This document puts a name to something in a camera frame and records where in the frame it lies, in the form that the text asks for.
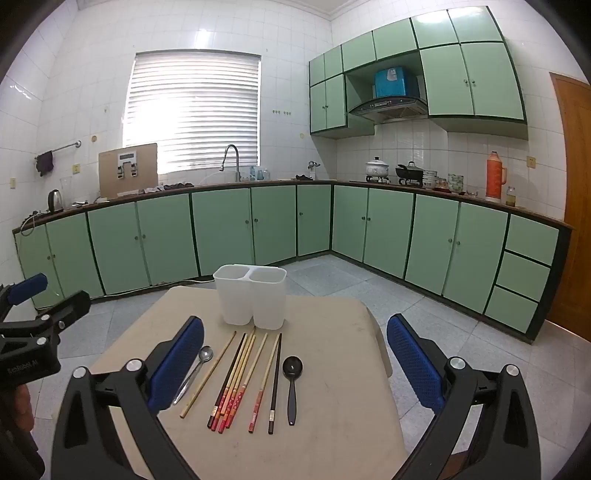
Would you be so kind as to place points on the metal spoon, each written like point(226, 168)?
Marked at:
point(205, 354)

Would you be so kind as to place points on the green wall cabinets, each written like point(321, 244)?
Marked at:
point(466, 83)

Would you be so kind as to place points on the clear plastic pitcher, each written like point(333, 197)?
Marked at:
point(65, 190)

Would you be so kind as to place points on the blue bottles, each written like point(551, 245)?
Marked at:
point(258, 173)

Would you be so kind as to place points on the cardboard box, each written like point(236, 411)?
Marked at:
point(147, 170)

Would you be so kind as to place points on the range hood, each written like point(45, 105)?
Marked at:
point(388, 108)

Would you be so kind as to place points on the dark hanging cloth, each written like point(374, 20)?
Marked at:
point(45, 162)

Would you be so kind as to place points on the white lidded pot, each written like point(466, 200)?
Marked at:
point(377, 168)

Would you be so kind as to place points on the steel kitchen faucet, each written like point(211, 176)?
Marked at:
point(238, 161)

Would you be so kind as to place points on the steel electric kettle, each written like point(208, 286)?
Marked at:
point(55, 201)

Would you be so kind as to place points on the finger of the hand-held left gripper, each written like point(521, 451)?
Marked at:
point(27, 286)
point(69, 307)

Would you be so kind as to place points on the small chrome tap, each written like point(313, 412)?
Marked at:
point(314, 168)

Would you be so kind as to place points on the orange thermos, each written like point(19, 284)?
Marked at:
point(495, 177)

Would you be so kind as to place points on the white window blind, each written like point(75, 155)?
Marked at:
point(194, 110)

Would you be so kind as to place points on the green base cabinets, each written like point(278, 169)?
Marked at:
point(221, 230)

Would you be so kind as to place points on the person's left hand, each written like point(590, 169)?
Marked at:
point(21, 406)

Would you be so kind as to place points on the glass bottle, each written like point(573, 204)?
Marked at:
point(510, 197)

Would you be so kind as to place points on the patterned ceramic cups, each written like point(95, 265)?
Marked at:
point(455, 182)

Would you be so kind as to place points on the plain bamboo chopstick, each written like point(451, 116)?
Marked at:
point(207, 374)

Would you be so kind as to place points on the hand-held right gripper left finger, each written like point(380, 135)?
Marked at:
point(178, 364)

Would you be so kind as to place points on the stack of bowls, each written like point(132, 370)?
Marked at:
point(430, 179)

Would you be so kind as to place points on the metal towel rail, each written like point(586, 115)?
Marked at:
point(64, 147)

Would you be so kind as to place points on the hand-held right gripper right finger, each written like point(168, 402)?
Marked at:
point(411, 364)

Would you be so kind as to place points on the blue box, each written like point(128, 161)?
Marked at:
point(392, 83)

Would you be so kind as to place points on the wooden door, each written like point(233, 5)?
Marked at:
point(577, 184)

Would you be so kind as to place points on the black plastic spoon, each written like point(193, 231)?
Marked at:
point(292, 367)

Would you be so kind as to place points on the white plastic utensil holder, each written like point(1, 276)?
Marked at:
point(240, 300)

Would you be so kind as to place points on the black wok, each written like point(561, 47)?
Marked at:
point(408, 173)

